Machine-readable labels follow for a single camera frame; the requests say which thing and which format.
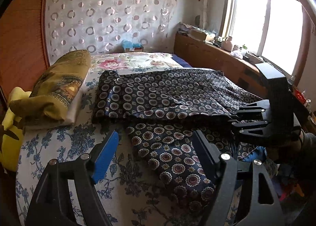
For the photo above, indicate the golden patterned pillow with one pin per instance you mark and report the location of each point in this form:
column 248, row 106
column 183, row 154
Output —
column 54, row 87

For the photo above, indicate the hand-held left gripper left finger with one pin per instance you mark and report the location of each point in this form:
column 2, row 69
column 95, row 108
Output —
column 106, row 154

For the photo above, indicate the cardboard box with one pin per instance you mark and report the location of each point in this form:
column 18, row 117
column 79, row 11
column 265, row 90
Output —
column 198, row 35

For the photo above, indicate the sheer circle-pattern curtain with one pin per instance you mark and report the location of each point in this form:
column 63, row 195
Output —
column 111, row 6

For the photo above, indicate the beige rose-print blanket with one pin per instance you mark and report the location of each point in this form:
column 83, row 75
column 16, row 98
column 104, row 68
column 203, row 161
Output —
column 138, row 60

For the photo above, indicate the pale window curtain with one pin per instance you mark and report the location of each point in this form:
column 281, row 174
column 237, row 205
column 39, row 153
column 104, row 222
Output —
column 209, row 1

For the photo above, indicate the red box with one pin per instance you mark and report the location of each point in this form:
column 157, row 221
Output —
column 301, row 96

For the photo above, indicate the yellow cloth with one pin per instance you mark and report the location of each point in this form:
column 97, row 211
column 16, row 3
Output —
column 12, row 122

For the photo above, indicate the dark blue circle-print garment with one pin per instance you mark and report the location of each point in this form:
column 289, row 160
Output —
column 160, row 92

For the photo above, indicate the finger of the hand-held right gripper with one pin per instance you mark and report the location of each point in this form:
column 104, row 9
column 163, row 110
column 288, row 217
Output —
column 251, row 127
column 256, row 107

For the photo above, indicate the wooden headboard cabinet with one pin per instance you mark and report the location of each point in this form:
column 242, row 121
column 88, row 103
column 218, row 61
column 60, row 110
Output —
column 209, row 55

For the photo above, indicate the teal tissue box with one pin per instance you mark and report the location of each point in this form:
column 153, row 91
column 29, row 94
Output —
column 133, row 46

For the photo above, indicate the blue floral white bedsheet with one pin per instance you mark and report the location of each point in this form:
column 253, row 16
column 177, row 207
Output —
column 61, row 142

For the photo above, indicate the navy blue blanket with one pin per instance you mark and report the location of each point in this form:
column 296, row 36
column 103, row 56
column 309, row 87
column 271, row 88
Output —
column 181, row 61

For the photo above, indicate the white plastic bag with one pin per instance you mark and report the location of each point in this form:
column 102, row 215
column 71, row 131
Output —
column 237, row 54

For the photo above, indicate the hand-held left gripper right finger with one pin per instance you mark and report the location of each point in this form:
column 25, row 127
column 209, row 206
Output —
column 205, row 151

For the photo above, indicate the window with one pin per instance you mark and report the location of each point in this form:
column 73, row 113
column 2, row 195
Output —
column 249, row 18

